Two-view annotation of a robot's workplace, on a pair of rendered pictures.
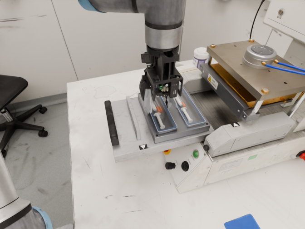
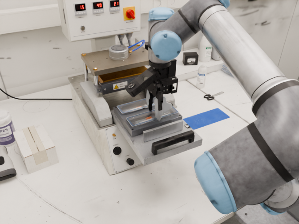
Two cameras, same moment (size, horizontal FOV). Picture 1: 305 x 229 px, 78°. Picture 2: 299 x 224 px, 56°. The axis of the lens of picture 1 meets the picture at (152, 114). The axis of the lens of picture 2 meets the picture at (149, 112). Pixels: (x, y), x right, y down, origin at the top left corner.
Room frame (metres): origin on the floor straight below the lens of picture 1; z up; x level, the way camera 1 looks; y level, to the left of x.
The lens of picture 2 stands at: (0.59, 0.77, 1.57)
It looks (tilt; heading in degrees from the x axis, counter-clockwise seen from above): 34 degrees down; 259
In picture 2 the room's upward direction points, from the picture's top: 1 degrees clockwise
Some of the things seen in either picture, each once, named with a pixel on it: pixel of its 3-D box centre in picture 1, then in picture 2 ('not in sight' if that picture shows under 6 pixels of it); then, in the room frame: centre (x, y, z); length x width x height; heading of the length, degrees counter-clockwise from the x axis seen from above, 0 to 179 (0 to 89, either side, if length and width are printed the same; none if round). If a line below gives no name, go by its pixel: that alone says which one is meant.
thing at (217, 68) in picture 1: (252, 76); (121, 65); (0.49, -0.31, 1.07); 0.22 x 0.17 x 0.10; 16
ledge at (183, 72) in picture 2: not in sight; (182, 65); (0.03, -0.88, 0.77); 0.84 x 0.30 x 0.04; 20
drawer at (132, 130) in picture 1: (155, 116); (153, 123); (0.41, -0.01, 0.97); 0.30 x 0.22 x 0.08; 106
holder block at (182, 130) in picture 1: (170, 110); (147, 114); (0.43, -0.06, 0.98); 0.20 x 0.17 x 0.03; 16
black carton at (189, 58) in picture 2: not in sight; (190, 58); (-0.01, -0.85, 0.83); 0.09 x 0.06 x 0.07; 176
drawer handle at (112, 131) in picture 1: (110, 121); (173, 142); (0.37, 0.12, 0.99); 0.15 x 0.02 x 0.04; 16
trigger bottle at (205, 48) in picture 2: not in sight; (206, 42); (-0.12, -0.88, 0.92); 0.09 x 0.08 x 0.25; 123
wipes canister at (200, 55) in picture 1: (199, 61); (3, 128); (1.01, -0.28, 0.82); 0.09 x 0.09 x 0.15
